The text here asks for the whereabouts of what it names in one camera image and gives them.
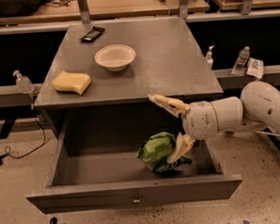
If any grey cabinet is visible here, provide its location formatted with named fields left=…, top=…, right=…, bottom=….
left=35, top=17, right=223, bottom=135

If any right white pump bottle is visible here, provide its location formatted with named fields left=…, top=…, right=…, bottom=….
left=205, top=45, right=214, bottom=69

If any black bag on shelf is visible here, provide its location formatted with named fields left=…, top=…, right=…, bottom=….
left=0, top=0, right=47, bottom=17

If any black snack bar wrapper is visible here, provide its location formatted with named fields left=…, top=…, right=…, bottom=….
left=80, top=26, right=105, bottom=42

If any yellow sponge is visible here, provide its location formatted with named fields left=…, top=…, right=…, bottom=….
left=52, top=71, right=91, bottom=95

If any open grey top drawer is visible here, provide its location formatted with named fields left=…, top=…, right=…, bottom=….
left=21, top=98, right=244, bottom=216

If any crumpled white paper packet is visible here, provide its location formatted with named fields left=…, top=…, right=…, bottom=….
left=246, top=58, right=264, bottom=80

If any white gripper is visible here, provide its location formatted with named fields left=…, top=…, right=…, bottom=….
left=148, top=94, right=218, bottom=163

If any clear plastic water bottle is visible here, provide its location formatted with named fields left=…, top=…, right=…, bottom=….
left=231, top=46, right=250, bottom=75

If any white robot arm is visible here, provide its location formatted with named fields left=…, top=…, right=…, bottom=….
left=148, top=81, right=280, bottom=140

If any black floor cable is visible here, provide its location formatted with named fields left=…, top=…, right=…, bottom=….
left=0, top=104, right=49, bottom=161

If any green rice chip bag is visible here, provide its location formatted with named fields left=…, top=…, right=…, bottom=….
left=136, top=132, right=193, bottom=173

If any left clear sanitizer pump bottle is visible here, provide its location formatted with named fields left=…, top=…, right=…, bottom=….
left=13, top=71, right=35, bottom=94

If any white paper bowl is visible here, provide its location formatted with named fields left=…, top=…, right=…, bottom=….
left=95, top=44, right=136, bottom=72

